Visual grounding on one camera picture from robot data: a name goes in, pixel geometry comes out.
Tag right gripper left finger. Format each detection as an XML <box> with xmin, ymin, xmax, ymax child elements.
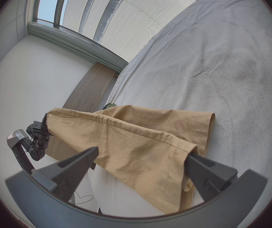
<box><xmin>33</xmin><ymin>146</ymin><xmax>100</xmax><ymax>202</ymax></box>

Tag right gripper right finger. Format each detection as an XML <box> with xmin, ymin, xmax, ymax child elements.
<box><xmin>185</xmin><ymin>153</ymin><xmax>239</xmax><ymax>202</ymax></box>

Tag tan shorts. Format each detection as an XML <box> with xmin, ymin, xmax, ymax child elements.
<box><xmin>45</xmin><ymin>105</ymin><xmax>216</xmax><ymax>214</ymax></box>

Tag bed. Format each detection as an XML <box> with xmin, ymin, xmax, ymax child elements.
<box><xmin>45</xmin><ymin>0</ymin><xmax>272</xmax><ymax>217</ymax></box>

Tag grey-green curtain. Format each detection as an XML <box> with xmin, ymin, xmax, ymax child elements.
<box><xmin>27</xmin><ymin>20</ymin><xmax>130</xmax><ymax>74</ymax></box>

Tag window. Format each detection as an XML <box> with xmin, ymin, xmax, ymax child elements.
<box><xmin>35</xmin><ymin>0</ymin><xmax>243</xmax><ymax>63</ymax></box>

